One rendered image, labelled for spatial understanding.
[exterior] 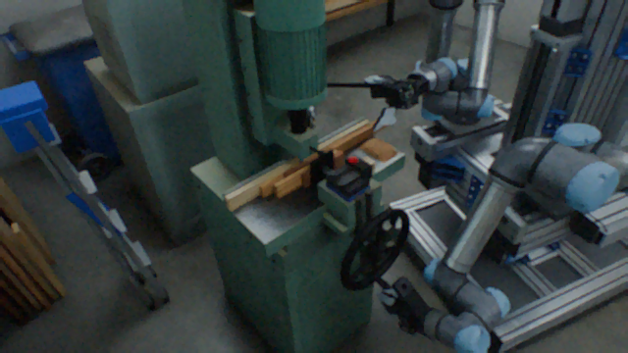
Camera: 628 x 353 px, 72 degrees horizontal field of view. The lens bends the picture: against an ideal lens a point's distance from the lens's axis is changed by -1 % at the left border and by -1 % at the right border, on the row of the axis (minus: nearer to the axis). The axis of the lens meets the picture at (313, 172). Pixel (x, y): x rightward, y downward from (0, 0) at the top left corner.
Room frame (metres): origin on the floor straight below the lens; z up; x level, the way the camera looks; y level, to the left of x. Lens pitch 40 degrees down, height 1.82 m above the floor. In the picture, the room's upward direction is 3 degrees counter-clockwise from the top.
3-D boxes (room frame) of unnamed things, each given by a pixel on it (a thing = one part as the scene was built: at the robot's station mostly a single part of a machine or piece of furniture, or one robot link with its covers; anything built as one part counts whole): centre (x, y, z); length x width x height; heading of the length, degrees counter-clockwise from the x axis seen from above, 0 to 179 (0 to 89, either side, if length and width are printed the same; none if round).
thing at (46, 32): (2.49, 1.38, 0.48); 0.64 x 0.54 x 0.97; 129
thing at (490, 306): (0.62, -0.41, 0.83); 0.11 x 0.11 x 0.08; 37
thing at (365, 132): (1.18, -0.07, 0.92); 0.59 x 0.02 x 0.04; 129
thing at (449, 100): (1.22, -0.42, 1.07); 0.11 x 0.08 x 0.11; 73
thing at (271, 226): (1.03, -0.05, 0.87); 0.61 x 0.30 x 0.06; 129
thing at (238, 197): (1.13, 0.03, 0.93); 0.60 x 0.02 x 0.05; 129
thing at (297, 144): (1.12, 0.05, 1.03); 0.14 x 0.07 x 0.09; 39
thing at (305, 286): (1.19, 0.11, 0.36); 0.58 x 0.45 x 0.71; 39
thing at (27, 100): (1.28, 0.91, 0.58); 0.27 x 0.25 x 1.16; 125
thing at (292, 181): (1.07, 0.02, 0.92); 0.25 x 0.02 x 0.05; 129
